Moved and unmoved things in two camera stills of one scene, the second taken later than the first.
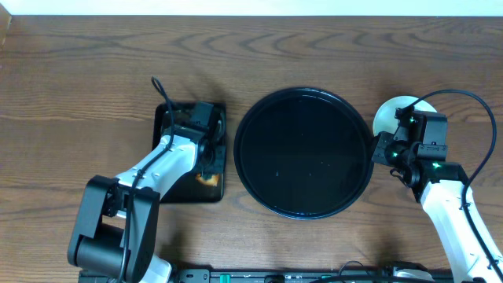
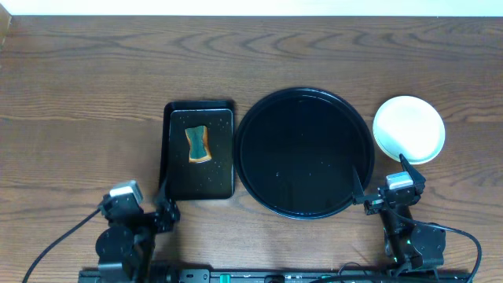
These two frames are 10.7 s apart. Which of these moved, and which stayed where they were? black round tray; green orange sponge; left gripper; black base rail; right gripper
Moved: left gripper; right gripper; green orange sponge
Stayed: black round tray; black base rail
